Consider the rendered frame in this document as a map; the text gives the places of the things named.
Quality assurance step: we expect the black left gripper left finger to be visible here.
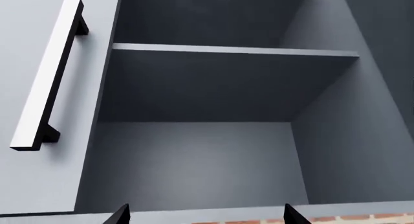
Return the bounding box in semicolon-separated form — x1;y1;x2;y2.
102;203;131;224

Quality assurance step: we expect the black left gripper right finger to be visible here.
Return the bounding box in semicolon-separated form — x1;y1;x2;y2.
283;203;311;224

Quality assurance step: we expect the dark grey cabinet shelf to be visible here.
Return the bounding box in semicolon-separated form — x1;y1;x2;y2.
96;41;360;123

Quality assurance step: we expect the black bar door handle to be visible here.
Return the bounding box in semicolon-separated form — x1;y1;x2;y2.
10;0;90;151

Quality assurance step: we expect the dark grey open cabinet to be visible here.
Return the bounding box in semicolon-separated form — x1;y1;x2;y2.
73;0;414;218

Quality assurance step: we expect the grey cabinet door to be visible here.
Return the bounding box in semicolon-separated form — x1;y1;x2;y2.
0;0;124;215

